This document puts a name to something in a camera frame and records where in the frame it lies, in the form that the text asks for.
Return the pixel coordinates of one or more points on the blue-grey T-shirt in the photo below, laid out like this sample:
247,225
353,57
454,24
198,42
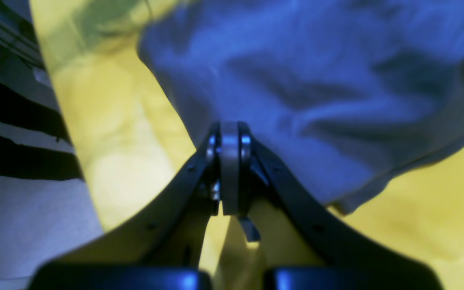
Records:
348,93

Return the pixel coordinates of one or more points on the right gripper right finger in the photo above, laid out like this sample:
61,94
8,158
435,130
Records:
318,251

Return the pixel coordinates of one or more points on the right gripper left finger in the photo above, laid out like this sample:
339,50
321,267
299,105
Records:
157,249

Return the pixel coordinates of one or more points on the yellow table cloth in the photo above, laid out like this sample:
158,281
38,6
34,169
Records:
130,141

